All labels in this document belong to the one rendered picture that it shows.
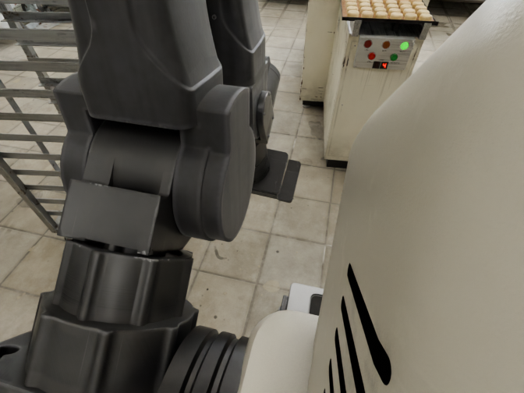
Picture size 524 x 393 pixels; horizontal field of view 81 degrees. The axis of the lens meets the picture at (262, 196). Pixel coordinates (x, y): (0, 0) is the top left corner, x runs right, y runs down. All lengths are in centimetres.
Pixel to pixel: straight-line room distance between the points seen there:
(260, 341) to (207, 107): 12
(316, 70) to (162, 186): 231
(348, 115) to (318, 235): 68
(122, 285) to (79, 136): 9
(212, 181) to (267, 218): 158
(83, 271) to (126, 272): 2
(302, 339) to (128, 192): 12
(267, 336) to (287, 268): 141
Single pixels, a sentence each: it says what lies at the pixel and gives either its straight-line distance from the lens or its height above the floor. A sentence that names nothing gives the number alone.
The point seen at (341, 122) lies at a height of 37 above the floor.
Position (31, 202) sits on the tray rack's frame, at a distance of 170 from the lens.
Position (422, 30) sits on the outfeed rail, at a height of 88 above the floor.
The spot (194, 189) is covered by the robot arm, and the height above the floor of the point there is 126.
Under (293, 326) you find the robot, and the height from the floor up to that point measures 122.
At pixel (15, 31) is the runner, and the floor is 106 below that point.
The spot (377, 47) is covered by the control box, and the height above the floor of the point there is 80.
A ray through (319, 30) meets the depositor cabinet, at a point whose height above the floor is 60.
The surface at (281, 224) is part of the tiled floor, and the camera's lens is 172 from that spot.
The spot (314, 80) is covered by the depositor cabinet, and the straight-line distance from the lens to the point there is 248.
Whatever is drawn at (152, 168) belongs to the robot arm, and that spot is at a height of 126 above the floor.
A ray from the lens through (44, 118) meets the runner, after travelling 131.
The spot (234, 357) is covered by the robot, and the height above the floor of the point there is 121.
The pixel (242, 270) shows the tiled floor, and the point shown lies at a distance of 157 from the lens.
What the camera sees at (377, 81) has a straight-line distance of 174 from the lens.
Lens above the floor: 138
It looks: 48 degrees down
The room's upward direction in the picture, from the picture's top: straight up
